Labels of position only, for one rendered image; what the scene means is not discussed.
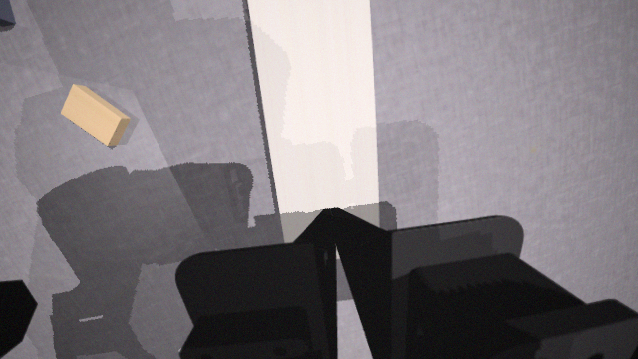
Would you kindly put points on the tan rectangular block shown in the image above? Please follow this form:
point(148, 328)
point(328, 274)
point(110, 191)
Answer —
point(95, 115)

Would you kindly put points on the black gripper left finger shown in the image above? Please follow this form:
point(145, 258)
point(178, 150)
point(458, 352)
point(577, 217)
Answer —
point(302, 273)

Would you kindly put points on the white strip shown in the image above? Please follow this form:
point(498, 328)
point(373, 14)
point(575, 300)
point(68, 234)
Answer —
point(315, 69)

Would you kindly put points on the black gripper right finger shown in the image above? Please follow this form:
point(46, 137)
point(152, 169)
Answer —
point(377, 264)

